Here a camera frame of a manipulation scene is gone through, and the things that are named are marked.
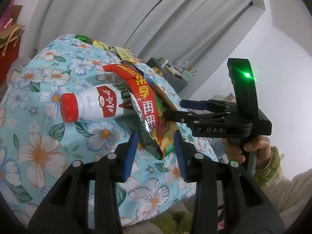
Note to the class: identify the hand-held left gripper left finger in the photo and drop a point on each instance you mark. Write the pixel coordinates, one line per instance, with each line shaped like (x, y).
(130, 156)

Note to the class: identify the orange biscuit packet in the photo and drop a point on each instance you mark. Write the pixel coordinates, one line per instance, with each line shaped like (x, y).
(101, 45)

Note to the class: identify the white bottle red cap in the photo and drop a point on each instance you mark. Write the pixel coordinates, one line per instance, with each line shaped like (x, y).
(92, 104)

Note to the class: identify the brown paper wrapper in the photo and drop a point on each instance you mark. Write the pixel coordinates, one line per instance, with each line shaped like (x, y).
(162, 93)

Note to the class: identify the pink bag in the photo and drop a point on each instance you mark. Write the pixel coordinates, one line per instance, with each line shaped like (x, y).
(6, 14)

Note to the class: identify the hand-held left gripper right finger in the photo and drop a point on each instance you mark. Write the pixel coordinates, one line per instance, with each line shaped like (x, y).
(180, 158)

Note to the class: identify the white plastic bag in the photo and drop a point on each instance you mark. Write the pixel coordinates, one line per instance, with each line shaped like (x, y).
(20, 65)

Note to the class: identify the grey cabinet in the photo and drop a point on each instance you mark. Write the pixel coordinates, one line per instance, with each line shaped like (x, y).
(168, 80)

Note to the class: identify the person's right hand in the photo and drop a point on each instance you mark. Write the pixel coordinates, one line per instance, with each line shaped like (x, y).
(262, 145)

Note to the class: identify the yellow snack packet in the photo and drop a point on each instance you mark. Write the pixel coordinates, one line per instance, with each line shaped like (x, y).
(125, 53)

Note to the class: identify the green perforated basket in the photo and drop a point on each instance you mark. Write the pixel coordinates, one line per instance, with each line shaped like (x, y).
(187, 75)

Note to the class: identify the green snack packet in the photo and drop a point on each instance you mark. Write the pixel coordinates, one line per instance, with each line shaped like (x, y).
(83, 39)

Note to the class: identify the floral blue blanket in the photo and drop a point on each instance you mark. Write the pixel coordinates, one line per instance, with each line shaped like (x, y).
(36, 151)

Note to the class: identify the red snack bag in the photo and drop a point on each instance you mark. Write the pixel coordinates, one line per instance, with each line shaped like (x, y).
(146, 104)

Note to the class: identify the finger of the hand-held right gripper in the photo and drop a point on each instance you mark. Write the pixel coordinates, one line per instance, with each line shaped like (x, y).
(193, 104)
(180, 117)

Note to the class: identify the red paper bag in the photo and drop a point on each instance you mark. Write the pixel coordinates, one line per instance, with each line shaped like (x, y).
(8, 53)

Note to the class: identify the person's right forearm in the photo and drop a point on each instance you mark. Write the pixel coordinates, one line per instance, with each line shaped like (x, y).
(287, 190)

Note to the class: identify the brown paper bag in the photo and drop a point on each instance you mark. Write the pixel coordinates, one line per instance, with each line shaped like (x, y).
(12, 26)

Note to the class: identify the grey curtain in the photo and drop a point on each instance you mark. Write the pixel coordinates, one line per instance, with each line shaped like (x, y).
(121, 9)

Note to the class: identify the green fluffy garment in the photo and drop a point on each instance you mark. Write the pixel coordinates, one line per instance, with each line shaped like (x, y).
(174, 221)

